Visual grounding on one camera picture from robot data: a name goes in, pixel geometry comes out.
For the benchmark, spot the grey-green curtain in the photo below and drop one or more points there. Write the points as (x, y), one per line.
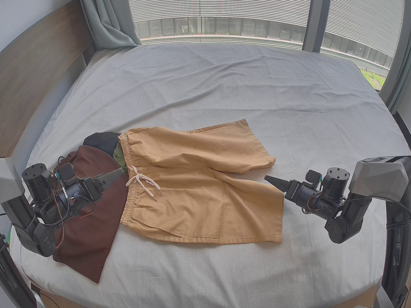
(102, 18)
(398, 75)

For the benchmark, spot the black garment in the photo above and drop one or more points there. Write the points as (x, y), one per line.
(99, 141)

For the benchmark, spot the brown garment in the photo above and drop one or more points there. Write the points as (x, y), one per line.
(90, 233)

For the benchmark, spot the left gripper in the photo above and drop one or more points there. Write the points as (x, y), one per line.
(83, 192)

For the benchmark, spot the tan shorts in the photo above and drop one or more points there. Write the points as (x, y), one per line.
(199, 184)

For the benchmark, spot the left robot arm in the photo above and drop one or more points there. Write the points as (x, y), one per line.
(35, 233)

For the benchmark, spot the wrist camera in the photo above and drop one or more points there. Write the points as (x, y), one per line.
(313, 175)
(66, 174)

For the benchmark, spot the green garment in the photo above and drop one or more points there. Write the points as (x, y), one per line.
(121, 159)

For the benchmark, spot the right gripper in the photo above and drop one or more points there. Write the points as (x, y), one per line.
(301, 194)

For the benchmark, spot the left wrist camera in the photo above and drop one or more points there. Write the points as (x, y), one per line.
(66, 174)

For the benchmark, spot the window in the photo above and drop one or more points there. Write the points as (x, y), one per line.
(240, 11)

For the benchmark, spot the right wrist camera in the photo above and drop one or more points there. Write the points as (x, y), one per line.
(313, 175)

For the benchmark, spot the bed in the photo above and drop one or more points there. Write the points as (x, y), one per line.
(224, 91)

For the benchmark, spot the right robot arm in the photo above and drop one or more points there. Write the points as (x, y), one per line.
(372, 178)

